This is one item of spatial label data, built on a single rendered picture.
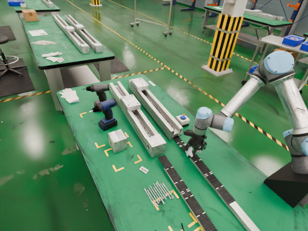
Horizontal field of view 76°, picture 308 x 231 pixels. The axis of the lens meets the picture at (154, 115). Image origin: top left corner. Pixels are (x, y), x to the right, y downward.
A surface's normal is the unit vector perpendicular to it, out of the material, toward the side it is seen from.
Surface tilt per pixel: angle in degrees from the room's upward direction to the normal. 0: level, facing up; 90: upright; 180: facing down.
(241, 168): 0
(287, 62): 50
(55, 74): 90
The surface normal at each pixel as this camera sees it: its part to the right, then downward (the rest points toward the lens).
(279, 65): -0.28, -0.10
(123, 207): 0.07, -0.79
